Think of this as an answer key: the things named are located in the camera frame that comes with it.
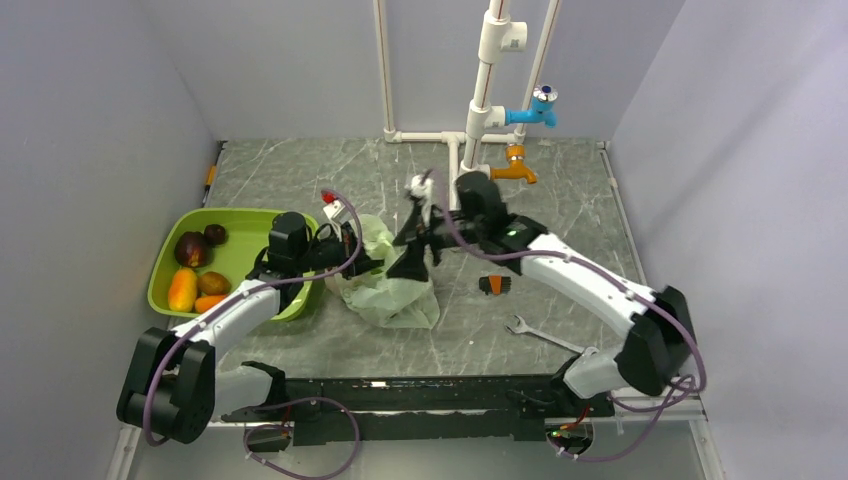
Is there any light green plastic bag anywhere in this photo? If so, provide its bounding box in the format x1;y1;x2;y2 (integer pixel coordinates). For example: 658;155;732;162
325;214;441;329

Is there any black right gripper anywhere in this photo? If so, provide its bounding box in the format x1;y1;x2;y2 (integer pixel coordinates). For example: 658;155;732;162
388;201;487;281

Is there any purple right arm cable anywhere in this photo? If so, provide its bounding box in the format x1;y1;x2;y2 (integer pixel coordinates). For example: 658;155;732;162
423;169;709;415

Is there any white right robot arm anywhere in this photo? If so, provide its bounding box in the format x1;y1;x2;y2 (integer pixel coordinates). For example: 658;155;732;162
388;172;697;415

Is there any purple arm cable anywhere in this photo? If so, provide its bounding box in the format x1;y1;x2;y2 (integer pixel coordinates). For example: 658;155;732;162
423;169;709;415
141;188;366;448

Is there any black orange small tool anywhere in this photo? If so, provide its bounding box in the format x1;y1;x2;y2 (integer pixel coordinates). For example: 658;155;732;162
478;275;512;296

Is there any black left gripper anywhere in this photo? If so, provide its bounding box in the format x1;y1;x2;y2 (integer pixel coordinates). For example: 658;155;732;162
295;222;388;280

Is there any dark red fake apple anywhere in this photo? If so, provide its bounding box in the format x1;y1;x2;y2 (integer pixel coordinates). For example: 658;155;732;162
173;231;212;269

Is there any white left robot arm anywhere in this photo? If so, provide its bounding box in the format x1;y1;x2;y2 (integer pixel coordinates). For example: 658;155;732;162
116;212;383;446

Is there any brown fake kiwi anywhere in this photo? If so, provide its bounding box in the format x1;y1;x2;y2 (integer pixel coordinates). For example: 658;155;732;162
197;271;232;296

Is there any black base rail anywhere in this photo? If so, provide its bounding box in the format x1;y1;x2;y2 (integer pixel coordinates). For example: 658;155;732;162
223;373;615;446

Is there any green plastic basin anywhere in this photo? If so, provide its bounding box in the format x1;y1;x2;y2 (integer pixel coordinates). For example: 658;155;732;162
147;208;282;319

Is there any yellow orange fake mango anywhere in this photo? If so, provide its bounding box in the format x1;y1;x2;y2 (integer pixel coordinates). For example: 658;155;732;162
167;268;198;313

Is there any orange plastic faucet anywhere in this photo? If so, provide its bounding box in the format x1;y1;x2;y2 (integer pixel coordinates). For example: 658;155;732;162
489;144;538;185

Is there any dark maroon fake plum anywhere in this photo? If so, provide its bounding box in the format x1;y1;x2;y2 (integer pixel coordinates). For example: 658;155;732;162
203;224;228;247

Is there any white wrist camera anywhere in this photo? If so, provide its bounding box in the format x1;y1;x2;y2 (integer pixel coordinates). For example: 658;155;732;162
321;189;351;235
405;172;434;202

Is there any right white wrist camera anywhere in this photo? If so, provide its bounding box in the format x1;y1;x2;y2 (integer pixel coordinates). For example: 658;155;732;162
405;172;434;202

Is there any orange fake carrot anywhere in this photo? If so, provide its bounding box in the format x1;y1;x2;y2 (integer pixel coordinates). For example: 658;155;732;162
194;294;227;314

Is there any blue plastic faucet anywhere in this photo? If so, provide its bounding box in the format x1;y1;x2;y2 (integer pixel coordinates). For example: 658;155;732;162
504;84;558;128

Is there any white PVC pipe frame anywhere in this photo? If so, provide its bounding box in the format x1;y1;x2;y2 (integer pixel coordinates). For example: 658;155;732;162
372;0;564;212

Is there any silver metal wrench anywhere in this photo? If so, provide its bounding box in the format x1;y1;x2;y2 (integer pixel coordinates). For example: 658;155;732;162
503;315;600;360

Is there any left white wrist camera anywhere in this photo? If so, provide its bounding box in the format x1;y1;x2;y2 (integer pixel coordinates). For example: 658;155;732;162
321;189;351;235

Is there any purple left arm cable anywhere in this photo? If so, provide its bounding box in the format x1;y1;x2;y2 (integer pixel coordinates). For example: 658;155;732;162
141;188;366;448

